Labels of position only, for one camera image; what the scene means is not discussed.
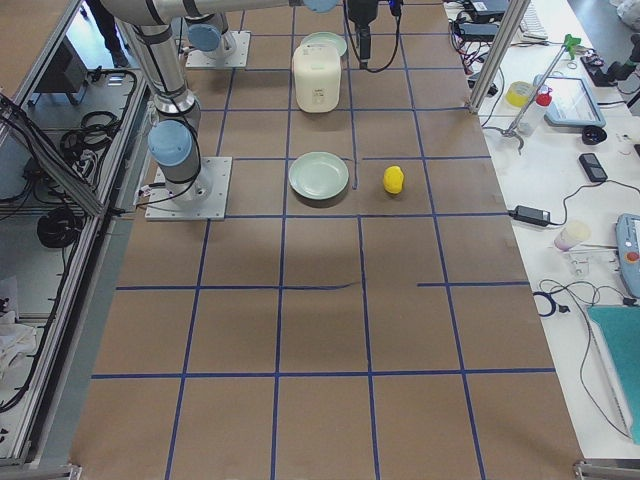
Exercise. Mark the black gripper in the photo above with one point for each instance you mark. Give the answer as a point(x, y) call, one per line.
point(361, 11)

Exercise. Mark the white rice cooker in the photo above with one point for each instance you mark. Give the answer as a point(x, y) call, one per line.
point(317, 73)

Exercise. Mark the grey teach pendant red button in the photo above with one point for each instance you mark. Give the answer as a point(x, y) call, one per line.
point(627, 239)

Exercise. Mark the pale green plate far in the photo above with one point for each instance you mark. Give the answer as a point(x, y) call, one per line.
point(326, 38)

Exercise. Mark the pale green plate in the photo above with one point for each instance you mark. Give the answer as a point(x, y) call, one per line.
point(326, 38)
point(318, 175)

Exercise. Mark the black power brick far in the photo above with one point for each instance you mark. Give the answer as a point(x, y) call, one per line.
point(476, 32)

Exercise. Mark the yellow toy lemon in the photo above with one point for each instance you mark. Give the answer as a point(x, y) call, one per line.
point(393, 180)

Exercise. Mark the pale green plate near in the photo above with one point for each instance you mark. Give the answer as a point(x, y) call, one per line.
point(318, 175)

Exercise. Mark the yellow tape roll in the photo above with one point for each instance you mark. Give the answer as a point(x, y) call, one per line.
point(519, 93)

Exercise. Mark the white keyboard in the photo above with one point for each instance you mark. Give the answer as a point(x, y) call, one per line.
point(531, 29)

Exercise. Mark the white squeeze bottle red cap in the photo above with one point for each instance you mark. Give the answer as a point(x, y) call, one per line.
point(536, 111)

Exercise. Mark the metal grabber tool green tip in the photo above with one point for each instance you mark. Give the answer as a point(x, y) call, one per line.
point(569, 45)

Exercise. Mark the blue teach pendant tablet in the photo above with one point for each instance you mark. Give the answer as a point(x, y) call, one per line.
point(573, 104)

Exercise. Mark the black power adapter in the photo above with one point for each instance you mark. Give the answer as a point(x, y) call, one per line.
point(530, 215)

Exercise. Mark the black round lens cap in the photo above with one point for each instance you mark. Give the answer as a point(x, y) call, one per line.
point(593, 135)

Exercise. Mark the black smartphone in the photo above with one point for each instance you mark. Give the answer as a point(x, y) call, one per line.
point(592, 168)

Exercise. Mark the white plastic cup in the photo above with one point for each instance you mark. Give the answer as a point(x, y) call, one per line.
point(573, 233)

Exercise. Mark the blue tape roll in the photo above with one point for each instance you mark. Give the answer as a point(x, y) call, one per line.
point(545, 304)

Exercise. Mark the teal cutting mat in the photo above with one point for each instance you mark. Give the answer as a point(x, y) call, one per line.
point(620, 328)

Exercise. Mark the aluminium frame post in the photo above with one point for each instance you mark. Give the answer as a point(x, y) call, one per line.
point(508, 27)

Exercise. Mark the aluminium frame rail left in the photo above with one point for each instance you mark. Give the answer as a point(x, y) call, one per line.
point(66, 130)

